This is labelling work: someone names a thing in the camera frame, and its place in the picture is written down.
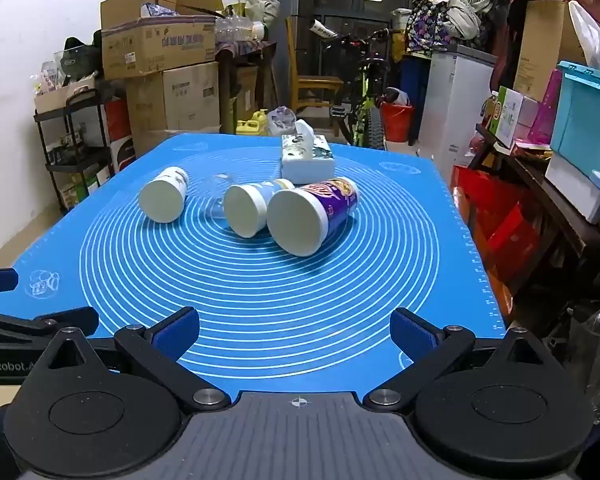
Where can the black shelf cart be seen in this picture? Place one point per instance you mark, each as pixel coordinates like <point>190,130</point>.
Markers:
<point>72,160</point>

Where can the clear plastic bag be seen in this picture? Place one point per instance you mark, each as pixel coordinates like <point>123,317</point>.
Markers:
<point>280,119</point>

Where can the purple paper cup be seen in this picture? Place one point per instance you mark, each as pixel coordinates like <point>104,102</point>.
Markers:
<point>297,222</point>

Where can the yellow plastic jug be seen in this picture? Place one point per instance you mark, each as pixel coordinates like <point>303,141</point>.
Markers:
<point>250,125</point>

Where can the dark wooden bench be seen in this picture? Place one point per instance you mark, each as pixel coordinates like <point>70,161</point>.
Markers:
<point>545,200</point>

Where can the red bags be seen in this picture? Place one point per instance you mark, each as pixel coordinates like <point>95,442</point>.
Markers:
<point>495,220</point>

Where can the white storage box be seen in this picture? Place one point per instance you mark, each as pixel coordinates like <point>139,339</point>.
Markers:
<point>575,185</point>

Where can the green and black bicycle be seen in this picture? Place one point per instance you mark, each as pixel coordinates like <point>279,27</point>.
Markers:
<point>362,95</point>

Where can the clear plastic bottle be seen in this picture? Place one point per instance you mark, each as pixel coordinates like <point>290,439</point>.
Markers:
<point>597,360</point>

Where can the blue and white paper cup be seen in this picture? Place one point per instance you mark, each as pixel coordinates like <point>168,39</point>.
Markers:
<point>245,210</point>

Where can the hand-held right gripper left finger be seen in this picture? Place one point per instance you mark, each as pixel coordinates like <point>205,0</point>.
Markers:
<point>172,334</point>

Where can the pile of clothes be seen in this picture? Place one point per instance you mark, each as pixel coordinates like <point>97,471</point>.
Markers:
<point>437,22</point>

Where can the wooden chair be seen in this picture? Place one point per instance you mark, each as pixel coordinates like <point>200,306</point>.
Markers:
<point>312,85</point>

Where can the tall cardboard box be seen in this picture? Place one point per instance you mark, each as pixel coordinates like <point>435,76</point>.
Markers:
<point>542,50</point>

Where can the large plain cardboard box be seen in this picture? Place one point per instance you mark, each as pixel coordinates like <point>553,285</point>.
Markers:
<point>175,102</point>

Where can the open printed cardboard box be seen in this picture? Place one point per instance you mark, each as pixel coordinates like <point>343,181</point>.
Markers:
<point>155,45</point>

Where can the pile of plastic bottles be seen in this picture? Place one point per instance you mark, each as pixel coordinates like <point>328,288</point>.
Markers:
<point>235,27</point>

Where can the tissue box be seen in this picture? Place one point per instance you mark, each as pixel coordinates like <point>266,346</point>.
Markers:
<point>307,157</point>

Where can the light blue storage bin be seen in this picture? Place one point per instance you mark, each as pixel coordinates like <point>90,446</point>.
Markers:
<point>582,110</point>

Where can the clear plastic cup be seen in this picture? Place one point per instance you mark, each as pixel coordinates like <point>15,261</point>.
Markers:
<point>217,195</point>

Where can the pink box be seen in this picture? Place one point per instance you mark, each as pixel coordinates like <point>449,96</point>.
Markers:
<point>545,110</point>

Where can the blue silicone mat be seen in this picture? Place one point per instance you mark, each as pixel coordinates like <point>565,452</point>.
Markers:
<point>260,305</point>

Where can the red bucket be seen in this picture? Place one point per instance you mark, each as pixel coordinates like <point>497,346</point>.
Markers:
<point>396,122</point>

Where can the black bag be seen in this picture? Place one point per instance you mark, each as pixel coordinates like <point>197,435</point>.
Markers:
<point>80,55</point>

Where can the white chest freezer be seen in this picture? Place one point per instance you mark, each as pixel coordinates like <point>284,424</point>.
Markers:
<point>455,105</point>

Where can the white plastic bag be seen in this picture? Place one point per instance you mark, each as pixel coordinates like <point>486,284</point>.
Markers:
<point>597,42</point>

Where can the green and white box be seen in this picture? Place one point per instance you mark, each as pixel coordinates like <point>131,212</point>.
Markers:
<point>509,115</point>

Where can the dark wooden side table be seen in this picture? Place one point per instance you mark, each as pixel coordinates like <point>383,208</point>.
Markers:
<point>242,60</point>

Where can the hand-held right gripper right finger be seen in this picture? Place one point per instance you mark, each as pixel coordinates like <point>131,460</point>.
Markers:
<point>413,333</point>

